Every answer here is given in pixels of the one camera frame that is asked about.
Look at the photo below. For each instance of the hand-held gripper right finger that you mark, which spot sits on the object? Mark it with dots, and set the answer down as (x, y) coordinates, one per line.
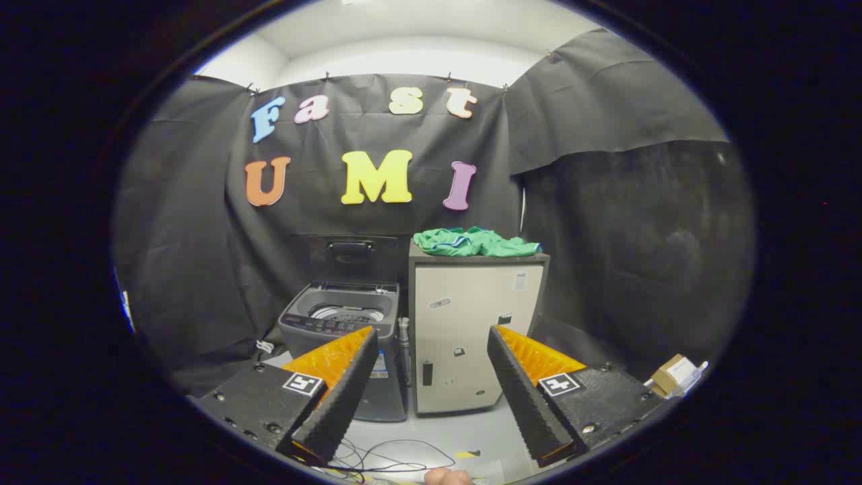
(525, 397)

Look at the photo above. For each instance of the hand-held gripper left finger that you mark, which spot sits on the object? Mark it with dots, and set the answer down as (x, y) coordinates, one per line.
(340, 397)

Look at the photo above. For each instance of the grey washing machine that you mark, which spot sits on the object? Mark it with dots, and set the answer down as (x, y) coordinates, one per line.
(387, 397)

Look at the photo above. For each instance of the dark washing machine lid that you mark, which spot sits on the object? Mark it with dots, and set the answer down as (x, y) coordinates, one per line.
(350, 264)

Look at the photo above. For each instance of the green polo shirt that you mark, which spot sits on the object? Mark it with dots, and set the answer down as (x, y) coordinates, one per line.
(471, 244)

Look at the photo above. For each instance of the beige cabinet with dark top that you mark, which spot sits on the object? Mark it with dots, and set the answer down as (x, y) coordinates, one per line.
(458, 323)

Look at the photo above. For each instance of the cardboard box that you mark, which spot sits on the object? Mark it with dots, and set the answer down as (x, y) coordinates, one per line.
(667, 377)

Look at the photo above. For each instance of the white and blue object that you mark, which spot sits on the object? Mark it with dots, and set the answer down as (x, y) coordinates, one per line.
(125, 306)

